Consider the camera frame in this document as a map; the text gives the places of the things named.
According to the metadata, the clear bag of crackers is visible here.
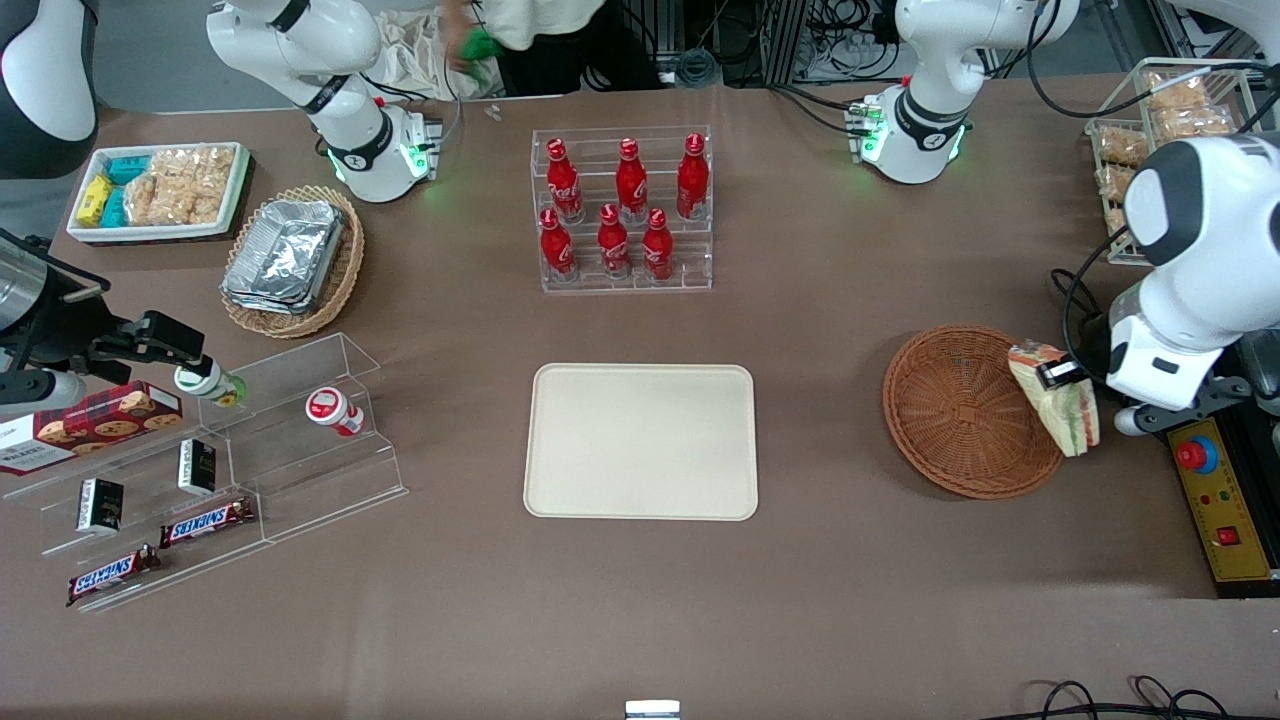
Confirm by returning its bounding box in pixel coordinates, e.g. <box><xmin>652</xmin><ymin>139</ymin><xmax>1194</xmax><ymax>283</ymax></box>
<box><xmin>125</xmin><ymin>170</ymin><xmax>183</xmax><ymax>227</ymax></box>
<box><xmin>150</xmin><ymin>148</ymin><xmax>237</xmax><ymax>224</ymax></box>

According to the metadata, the brown wicker basket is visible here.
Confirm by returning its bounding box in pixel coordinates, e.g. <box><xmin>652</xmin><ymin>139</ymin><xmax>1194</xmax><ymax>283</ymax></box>
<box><xmin>882</xmin><ymin>324</ymin><xmax>1069</xmax><ymax>500</ymax></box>

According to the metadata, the triangle sandwich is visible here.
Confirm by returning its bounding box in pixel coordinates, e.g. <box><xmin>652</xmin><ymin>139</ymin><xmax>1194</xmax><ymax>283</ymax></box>
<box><xmin>1007</xmin><ymin>340</ymin><xmax>1102</xmax><ymax>459</ymax></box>

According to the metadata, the bystander bare hand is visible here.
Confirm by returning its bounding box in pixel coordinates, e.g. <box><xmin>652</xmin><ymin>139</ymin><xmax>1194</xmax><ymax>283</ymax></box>
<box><xmin>445</xmin><ymin>0</ymin><xmax>479</xmax><ymax>73</ymax></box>

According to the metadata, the red-lidded snack cup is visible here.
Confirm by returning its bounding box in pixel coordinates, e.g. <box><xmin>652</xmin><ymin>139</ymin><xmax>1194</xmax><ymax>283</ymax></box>
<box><xmin>305</xmin><ymin>386</ymin><xmax>366</xmax><ymax>438</ymax></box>

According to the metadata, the black floor cable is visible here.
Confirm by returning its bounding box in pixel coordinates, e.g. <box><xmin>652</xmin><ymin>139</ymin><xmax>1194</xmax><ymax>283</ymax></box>
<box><xmin>985</xmin><ymin>677</ymin><xmax>1280</xmax><ymax>720</ymax></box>

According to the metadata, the green cloth item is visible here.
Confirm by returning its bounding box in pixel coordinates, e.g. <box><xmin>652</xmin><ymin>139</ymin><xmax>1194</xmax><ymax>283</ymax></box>
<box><xmin>462</xmin><ymin>28</ymin><xmax>501</xmax><ymax>83</ymax></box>

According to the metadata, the Snickers chocolate bar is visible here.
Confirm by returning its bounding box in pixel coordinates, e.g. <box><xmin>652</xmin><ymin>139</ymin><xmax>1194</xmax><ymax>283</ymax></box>
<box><xmin>160</xmin><ymin>497</ymin><xmax>257</xmax><ymax>549</ymax></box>
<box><xmin>66</xmin><ymin>545</ymin><xmax>162</xmax><ymax>608</ymax></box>

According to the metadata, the white wire rack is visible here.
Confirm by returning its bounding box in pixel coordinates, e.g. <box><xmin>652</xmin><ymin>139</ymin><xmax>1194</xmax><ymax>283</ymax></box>
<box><xmin>1085</xmin><ymin>58</ymin><xmax>1269</xmax><ymax>266</ymax></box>

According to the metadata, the light wicker basket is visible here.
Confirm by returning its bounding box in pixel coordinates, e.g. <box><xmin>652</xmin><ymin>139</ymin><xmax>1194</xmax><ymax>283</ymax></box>
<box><xmin>220</xmin><ymin>185</ymin><xmax>366</xmax><ymax>339</ymax></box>

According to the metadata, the red tartan cookie box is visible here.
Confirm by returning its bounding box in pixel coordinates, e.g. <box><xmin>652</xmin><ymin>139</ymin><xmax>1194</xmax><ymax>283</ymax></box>
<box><xmin>0</xmin><ymin>380</ymin><xmax>184</xmax><ymax>476</ymax></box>

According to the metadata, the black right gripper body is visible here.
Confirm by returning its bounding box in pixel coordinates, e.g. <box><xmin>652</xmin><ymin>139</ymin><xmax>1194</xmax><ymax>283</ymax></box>
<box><xmin>22</xmin><ymin>280</ymin><xmax>119</xmax><ymax>376</ymax></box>

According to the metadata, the person in cream top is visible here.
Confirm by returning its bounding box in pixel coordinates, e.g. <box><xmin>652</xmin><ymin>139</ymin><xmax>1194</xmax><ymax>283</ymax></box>
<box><xmin>470</xmin><ymin>0</ymin><xmax>661</xmax><ymax>96</ymax></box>

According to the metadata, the clear acrylic stepped display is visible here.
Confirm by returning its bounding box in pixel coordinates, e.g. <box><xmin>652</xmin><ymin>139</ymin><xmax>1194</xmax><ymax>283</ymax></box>
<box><xmin>0</xmin><ymin>332</ymin><xmax>409</xmax><ymax>613</ymax></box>

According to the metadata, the aluminium frame rack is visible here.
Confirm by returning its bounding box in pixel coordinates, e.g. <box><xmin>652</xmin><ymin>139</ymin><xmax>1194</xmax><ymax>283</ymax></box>
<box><xmin>620</xmin><ymin>0</ymin><xmax>901</xmax><ymax>89</ymax></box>

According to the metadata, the green-lidded snack cup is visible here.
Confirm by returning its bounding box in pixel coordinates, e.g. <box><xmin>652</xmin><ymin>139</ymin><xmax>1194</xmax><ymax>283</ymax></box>
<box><xmin>175</xmin><ymin>362</ymin><xmax>247</xmax><ymax>409</ymax></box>

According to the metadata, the red cola bottle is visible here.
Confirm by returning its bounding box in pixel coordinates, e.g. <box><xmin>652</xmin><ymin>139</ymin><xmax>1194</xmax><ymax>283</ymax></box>
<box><xmin>676</xmin><ymin>132</ymin><xmax>711</xmax><ymax>221</ymax></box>
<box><xmin>615</xmin><ymin>138</ymin><xmax>649</xmax><ymax>226</ymax></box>
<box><xmin>545</xmin><ymin>138</ymin><xmax>586</xmax><ymax>223</ymax></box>
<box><xmin>641</xmin><ymin>208</ymin><xmax>675</xmax><ymax>281</ymax></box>
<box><xmin>597</xmin><ymin>203</ymin><xmax>633</xmax><ymax>279</ymax></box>
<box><xmin>540</xmin><ymin>208</ymin><xmax>579</xmax><ymax>281</ymax></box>

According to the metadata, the black looped table cable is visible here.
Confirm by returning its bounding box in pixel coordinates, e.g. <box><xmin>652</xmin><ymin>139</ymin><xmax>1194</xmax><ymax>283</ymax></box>
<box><xmin>1050</xmin><ymin>265</ymin><xmax>1113</xmax><ymax>353</ymax></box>

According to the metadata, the black yellow-faced control box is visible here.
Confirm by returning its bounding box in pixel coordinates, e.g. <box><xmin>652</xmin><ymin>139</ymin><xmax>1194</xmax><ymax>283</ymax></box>
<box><xmin>1165</xmin><ymin>330</ymin><xmax>1280</xmax><ymax>599</ymax></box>

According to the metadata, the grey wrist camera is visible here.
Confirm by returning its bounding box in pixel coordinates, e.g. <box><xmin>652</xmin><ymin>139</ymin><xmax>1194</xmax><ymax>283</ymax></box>
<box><xmin>1113</xmin><ymin>403</ymin><xmax>1166</xmax><ymax>438</ymax></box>
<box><xmin>0</xmin><ymin>370</ymin><xmax>88</xmax><ymax>418</ymax></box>

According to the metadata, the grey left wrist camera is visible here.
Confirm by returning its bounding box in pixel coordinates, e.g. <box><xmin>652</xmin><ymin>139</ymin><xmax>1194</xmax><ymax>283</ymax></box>
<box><xmin>1113</xmin><ymin>403</ymin><xmax>1166</xmax><ymax>438</ymax></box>

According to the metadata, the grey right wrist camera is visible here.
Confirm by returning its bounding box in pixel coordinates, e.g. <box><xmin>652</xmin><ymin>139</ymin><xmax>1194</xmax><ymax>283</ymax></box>
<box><xmin>0</xmin><ymin>370</ymin><xmax>88</xmax><ymax>418</ymax></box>

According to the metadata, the black left base cable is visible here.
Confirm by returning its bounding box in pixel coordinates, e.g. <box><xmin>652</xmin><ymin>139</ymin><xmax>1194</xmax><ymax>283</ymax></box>
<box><xmin>770</xmin><ymin>83</ymin><xmax>866</xmax><ymax>136</ymax></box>

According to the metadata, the small black carton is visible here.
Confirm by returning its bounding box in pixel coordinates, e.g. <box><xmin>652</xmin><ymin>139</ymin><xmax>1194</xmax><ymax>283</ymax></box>
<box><xmin>77</xmin><ymin>478</ymin><xmax>125</xmax><ymax>534</ymax></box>
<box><xmin>178</xmin><ymin>438</ymin><xmax>218</xmax><ymax>497</ymax></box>

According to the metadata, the cream cloth bag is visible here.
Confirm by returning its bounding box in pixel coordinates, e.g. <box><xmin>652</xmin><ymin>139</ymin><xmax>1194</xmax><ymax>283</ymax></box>
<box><xmin>375</xmin><ymin>10</ymin><xmax>453</xmax><ymax>101</ymax></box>

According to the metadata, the clear acrylic bottle rack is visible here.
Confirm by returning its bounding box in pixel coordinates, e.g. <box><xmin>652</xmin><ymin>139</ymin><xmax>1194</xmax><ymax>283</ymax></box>
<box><xmin>530</xmin><ymin>125</ymin><xmax>713</xmax><ymax>294</ymax></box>

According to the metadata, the aluminium foil tray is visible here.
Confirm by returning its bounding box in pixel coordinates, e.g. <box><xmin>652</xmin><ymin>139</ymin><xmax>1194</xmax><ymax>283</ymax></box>
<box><xmin>222</xmin><ymin>198</ymin><xmax>346</xmax><ymax>306</ymax></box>
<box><xmin>224</xmin><ymin>285</ymin><xmax>316</xmax><ymax>317</ymax></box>

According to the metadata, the black overhead arm cable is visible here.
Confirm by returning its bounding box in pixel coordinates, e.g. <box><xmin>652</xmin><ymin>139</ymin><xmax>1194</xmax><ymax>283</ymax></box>
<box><xmin>1025</xmin><ymin>0</ymin><xmax>1280</xmax><ymax>123</ymax></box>

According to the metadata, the cream plastic serving tray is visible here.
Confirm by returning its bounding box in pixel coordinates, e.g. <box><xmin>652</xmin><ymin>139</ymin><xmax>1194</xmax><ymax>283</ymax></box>
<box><xmin>523</xmin><ymin>362</ymin><xmax>759</xmax><ymax>522</ymax></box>

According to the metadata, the white rectangular snack bin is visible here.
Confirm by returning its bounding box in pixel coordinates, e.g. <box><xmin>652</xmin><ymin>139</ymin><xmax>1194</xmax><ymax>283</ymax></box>
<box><xmin>66</xmin><ymin>142</ymin><xmax>251</xmax><ymax>246</ymax></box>

